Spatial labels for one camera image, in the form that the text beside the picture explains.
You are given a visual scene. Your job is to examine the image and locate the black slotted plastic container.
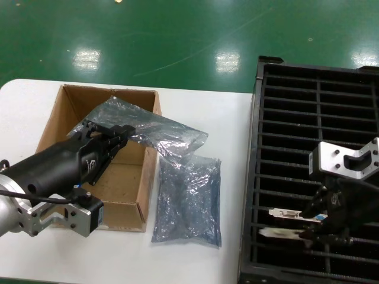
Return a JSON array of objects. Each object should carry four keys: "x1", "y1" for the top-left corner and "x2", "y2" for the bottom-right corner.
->
[{"x1": 238, "y1": 55, "x2": 379, "y2": 284}]

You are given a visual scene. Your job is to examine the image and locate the open brown cardboard box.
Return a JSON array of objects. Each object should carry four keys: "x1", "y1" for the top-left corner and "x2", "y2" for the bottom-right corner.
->
[{"x1": 34, "y1": 84, "x2": 163, "y2": 234}]

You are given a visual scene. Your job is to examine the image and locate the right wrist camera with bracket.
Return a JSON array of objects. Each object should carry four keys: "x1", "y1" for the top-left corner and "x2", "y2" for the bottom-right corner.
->
[{"x1": 307, "y1": 137, "x2": 379, "y2": 182}]

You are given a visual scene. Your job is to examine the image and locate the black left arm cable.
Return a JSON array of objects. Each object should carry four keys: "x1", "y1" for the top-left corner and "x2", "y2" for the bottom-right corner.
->
[{"x1": 0, "y1": 189, "x2": 76, "y2": 205}]

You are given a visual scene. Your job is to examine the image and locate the graphics card with metal bracket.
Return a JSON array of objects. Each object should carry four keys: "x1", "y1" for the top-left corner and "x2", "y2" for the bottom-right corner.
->
[
  {"x1": 268, "y1": 208, "x2": 329, "y2": 222},
  {"x1": 258, "y1": 226, "x2": 307, "y2": 241}
]

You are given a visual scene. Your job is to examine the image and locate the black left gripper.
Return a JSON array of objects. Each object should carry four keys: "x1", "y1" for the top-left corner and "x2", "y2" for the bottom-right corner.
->
[{"x1": 5, "y1": 120, "x2": 137, "y2": 205}]

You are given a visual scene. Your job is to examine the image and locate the crumpled bluish antistatic bag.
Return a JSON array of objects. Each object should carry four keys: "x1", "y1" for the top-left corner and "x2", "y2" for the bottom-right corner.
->
[{"x1": 150, "y1": 152, "x2": 223, "y2": 249}]

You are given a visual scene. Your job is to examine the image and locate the grey translucent antistatic bag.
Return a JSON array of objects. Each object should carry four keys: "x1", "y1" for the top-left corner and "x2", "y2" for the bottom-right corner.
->
[{"x1": 66, "y1": 96, "x2": 210, "y2": 162}]

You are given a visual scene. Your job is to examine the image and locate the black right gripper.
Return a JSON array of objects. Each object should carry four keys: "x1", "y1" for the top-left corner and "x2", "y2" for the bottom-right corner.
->
[{"x1": 297, "y1": 176, "x2": 379, "y2": 248}]

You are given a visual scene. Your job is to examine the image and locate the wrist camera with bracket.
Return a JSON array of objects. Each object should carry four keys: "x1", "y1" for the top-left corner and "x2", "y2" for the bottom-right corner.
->
[
  {"x1": 17, "y1": 188, "x2": 105, "y2": 239},
  {"x1": 307, "y1": 137, "x2": 379, "y2": 182}
]

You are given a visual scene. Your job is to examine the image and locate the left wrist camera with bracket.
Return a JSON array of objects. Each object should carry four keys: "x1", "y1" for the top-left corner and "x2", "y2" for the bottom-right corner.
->
[{"x1": 17, "y1": 188, "x2": 105, "y2": 239}]

